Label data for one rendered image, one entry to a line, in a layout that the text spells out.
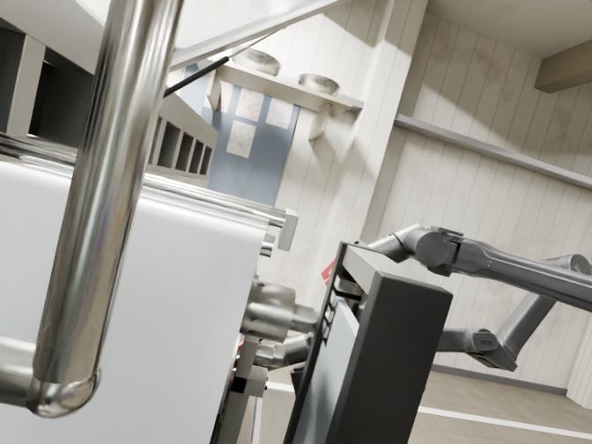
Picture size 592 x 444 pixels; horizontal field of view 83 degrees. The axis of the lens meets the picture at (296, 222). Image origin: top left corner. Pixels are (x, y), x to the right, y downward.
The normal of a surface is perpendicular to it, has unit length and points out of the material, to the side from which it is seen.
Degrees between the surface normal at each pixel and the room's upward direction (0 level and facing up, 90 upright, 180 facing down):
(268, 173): 90
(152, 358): 90
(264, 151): 90
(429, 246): 90
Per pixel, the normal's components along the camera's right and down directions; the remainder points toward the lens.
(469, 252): -0.79, -0.17
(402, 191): 0.15, 0.12
